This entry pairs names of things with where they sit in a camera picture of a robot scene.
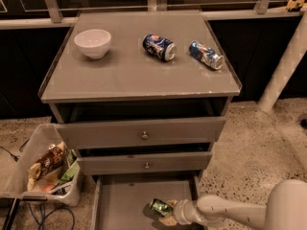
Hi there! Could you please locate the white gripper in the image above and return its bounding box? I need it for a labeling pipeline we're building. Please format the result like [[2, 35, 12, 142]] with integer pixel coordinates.
[[159, 199, 194, 226]]

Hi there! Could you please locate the green soda can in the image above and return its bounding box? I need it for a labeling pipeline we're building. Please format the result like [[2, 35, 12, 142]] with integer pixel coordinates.
[[150, 198, 174, 217]]

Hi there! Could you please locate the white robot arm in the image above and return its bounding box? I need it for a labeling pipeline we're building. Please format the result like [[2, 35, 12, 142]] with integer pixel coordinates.
[[159, 15, 307, 230]]

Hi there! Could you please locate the grey middle drawer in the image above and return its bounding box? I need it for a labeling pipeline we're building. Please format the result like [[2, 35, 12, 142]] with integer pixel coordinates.
[[77, 151, 212, 175]]

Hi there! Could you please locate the grey drawer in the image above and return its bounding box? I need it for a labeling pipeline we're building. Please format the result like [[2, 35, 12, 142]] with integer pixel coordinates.
[[90, 172, 207, 230], [57, 117, 225, 150], [77, 151, 212, 175]]

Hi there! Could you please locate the grey bottom drawer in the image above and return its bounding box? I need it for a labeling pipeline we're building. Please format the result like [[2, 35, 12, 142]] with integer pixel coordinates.
[[90, 172, 207, 230]]

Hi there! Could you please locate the grey drawer cabinet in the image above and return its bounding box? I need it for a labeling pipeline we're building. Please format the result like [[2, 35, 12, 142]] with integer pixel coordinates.
[[37, 10, 243, 230]]

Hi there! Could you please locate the grey top drawer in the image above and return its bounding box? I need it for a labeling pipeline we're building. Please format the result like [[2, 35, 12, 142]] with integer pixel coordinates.
[[57, 117, 225, 150]]

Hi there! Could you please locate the blue silver soda can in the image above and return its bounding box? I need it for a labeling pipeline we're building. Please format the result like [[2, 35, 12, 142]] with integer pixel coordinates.
[[189, 40, 224, 70]]

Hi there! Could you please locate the dark blue pepsi can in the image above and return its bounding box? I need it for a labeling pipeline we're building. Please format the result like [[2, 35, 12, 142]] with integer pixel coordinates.
[[142, 34, 177, 62]]

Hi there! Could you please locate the green snack packet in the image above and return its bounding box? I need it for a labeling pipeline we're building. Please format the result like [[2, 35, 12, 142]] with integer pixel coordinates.
[[59, 161, 79, 184]]

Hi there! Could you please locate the brown snack bag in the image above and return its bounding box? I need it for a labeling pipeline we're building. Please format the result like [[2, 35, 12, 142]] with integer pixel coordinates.
[[28, 142, 65, 180]]

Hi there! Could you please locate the clear plastic bin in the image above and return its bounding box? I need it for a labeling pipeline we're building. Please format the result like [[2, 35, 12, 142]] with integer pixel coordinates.
[[0, 124, 83, 206]]

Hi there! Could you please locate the white ceramic bowl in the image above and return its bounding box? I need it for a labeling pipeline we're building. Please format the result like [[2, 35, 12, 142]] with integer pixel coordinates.
[[74, 29, 112, 59]]

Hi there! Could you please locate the metal railing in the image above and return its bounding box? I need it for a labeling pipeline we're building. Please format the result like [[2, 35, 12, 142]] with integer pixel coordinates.
[[0, 0, 306, 30]]

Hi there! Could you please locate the small yellow object on ledge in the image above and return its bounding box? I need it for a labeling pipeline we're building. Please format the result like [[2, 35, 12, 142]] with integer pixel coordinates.
[[286, 0, 304, 12]]

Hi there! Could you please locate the blue cable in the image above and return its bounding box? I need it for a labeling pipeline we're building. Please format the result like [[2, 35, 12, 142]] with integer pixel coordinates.
[[28, 202, 77, 230]]

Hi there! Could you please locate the black cable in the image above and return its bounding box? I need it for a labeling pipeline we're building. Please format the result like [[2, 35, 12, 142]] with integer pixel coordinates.
[[0, 138, 31, 163]]

